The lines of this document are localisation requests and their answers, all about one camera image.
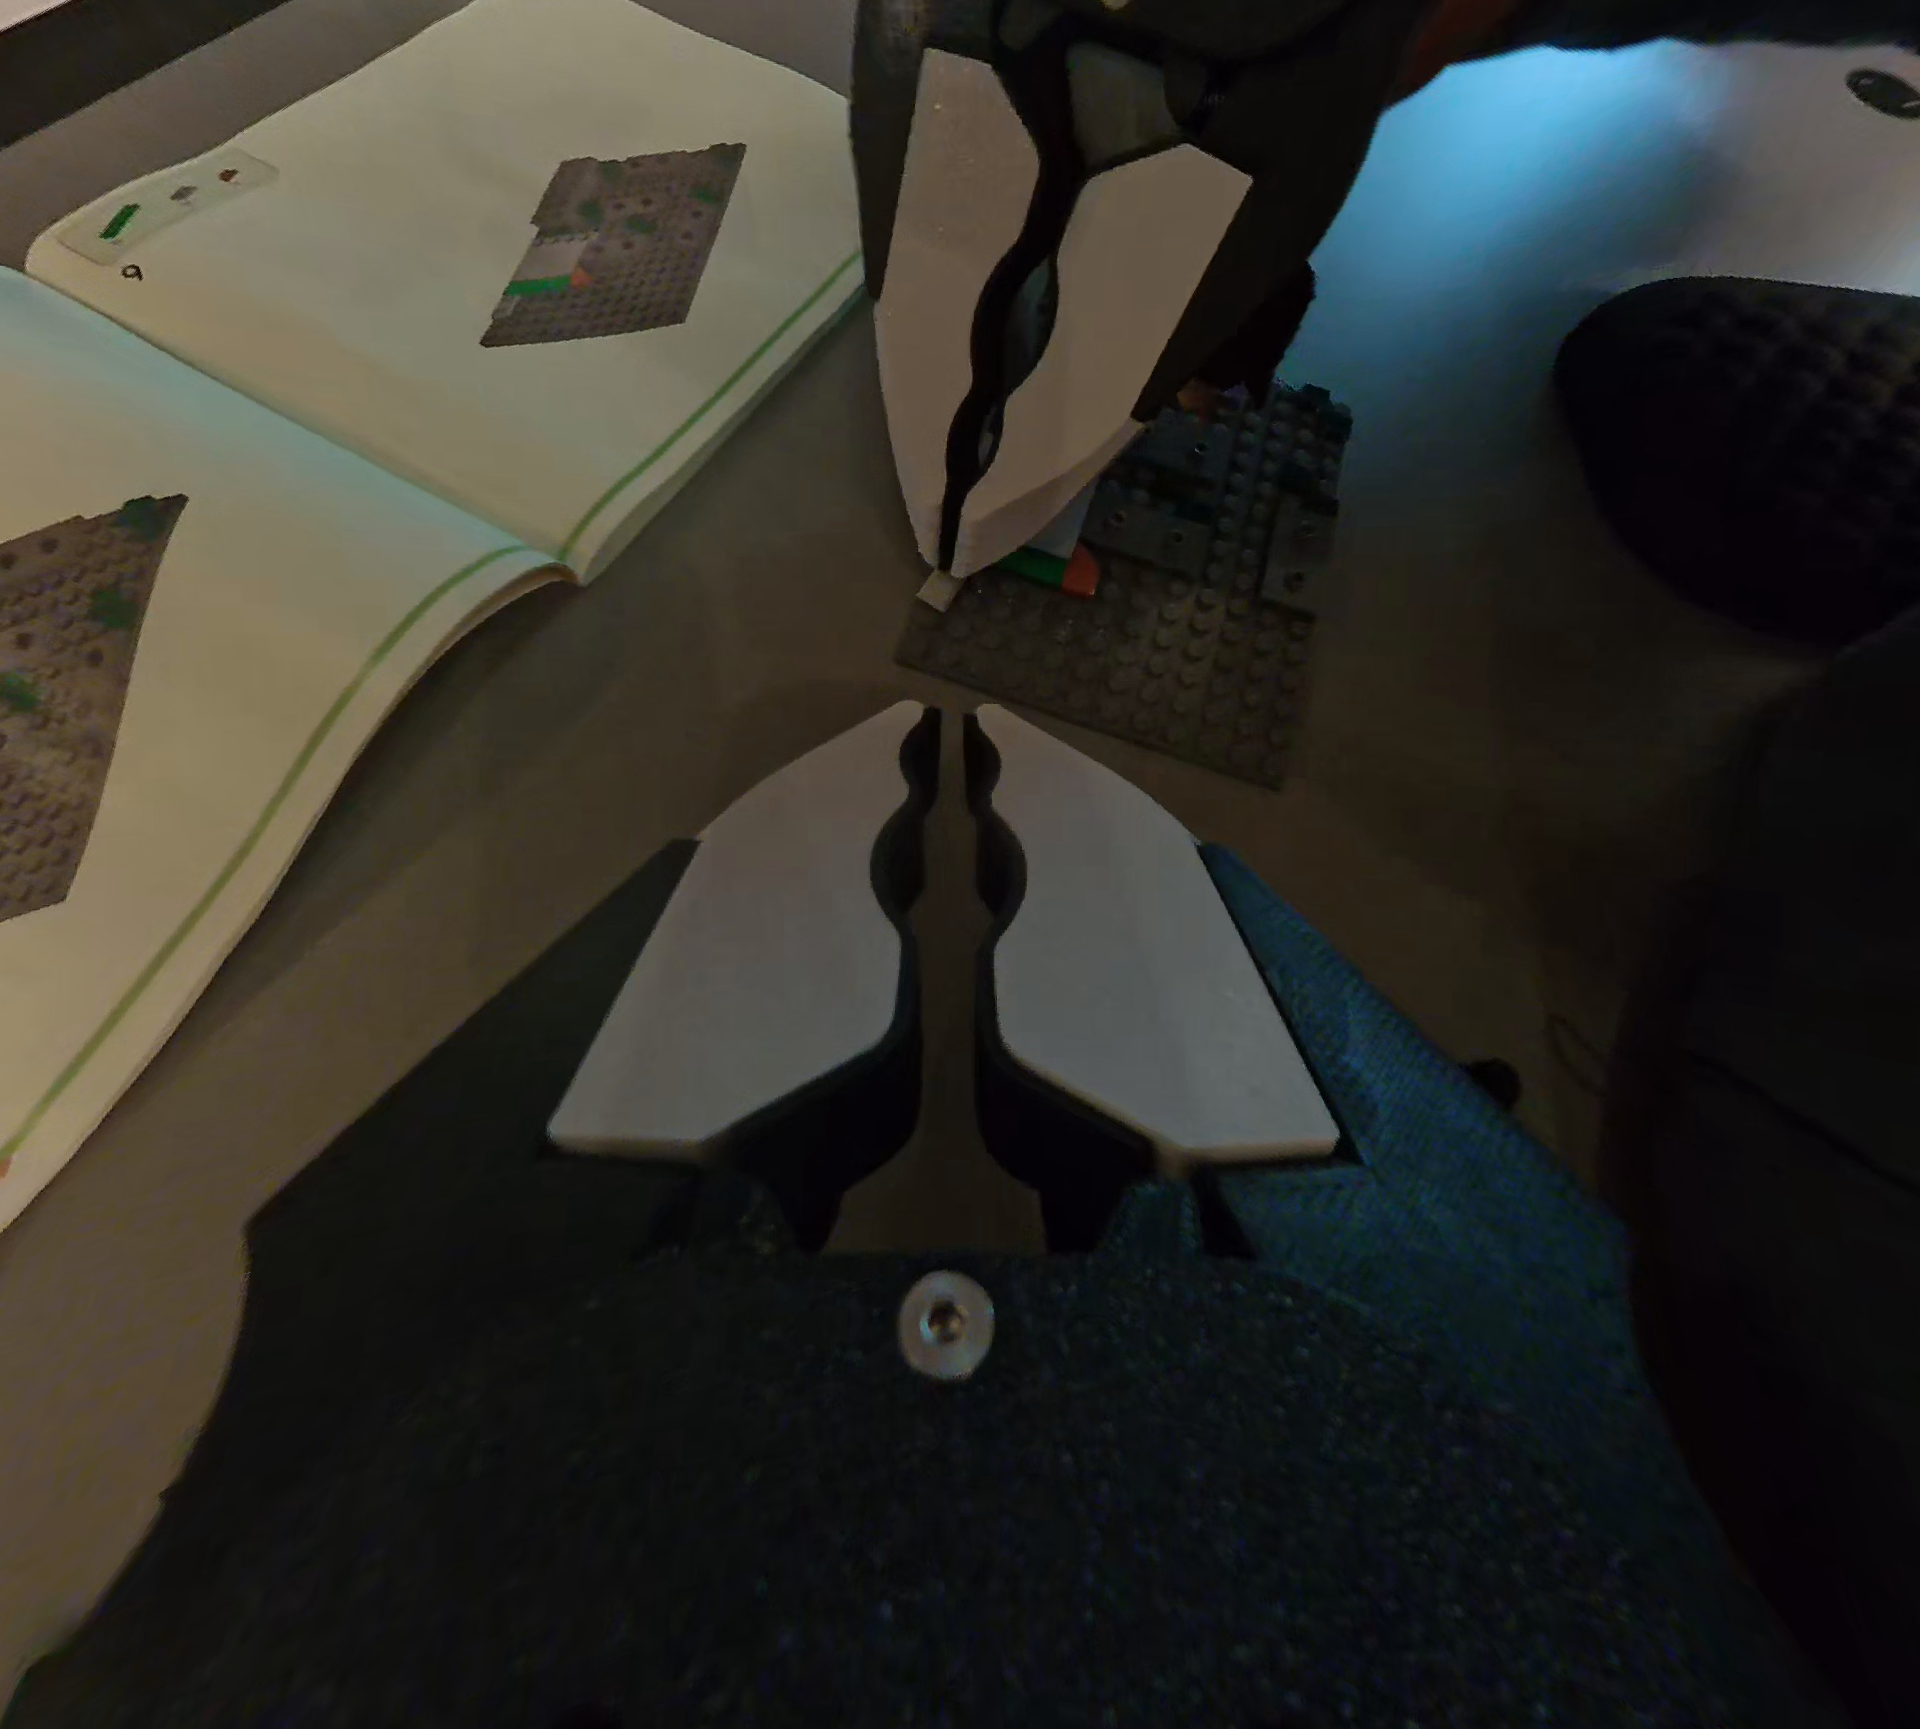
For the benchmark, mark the green flat brick plate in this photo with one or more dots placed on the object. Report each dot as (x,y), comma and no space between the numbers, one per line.
(1035,562)

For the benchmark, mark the group of dark green bricks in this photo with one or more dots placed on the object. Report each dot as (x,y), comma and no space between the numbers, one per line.
(1321,408)

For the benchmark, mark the small orange brick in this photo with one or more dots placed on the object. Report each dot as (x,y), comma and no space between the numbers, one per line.
(1076,576)

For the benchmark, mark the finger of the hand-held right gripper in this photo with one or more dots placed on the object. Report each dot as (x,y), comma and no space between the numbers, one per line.
(1141,258)
(931,258)

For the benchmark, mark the open instruction booklet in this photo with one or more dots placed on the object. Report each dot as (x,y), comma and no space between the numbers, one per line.
(374,439)

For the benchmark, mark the white sheet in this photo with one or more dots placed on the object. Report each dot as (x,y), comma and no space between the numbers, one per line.
(1770,155)

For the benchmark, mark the grey studded baseplate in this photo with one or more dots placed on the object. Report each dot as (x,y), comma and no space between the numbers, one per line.
(1110,678)

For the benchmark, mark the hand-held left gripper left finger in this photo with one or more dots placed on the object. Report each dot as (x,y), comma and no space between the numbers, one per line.
(750,978)

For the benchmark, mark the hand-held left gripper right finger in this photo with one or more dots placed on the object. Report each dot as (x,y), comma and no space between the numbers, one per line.
(1155,995)

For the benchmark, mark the small white tile brick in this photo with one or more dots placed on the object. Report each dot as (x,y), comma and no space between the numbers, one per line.
(938,588)

